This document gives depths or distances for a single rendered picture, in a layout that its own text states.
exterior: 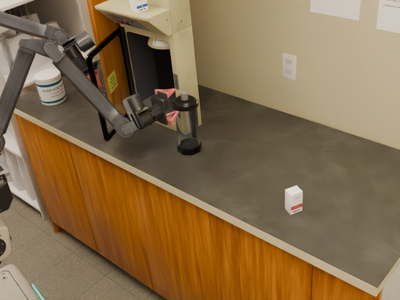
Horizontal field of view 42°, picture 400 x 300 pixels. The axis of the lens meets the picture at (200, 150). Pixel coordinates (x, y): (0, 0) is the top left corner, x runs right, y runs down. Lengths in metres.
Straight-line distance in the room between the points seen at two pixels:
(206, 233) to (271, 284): 0.32
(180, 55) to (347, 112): 0.74
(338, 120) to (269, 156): 0.38
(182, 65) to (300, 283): 0.97
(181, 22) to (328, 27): 0.58
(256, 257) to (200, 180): 0.36
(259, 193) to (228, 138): 0.40
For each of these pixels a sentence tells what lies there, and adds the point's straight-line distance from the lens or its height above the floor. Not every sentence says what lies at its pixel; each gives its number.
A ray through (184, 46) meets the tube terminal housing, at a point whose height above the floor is 1.34.
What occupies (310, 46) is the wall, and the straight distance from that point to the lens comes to 2.23.
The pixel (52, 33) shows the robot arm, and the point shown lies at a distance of 2.20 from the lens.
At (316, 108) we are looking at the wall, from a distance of 2.34.
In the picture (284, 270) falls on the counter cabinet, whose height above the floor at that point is 0.77.
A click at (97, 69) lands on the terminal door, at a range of 2.12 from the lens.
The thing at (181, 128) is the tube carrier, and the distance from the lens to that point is 2.09.
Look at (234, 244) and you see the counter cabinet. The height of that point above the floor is 0.76.
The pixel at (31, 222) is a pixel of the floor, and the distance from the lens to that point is 3.54.
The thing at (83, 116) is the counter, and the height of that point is 0.94.
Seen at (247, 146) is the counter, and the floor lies 0.94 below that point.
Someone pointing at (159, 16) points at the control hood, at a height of 1.50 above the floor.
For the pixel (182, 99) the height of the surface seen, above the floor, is 1.19.
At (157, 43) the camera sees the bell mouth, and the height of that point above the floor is 1.34.
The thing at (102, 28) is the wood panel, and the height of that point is 1.38.
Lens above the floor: 2.16
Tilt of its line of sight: 34 degrees down
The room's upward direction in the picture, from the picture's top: 6 degrees counter-clockwise
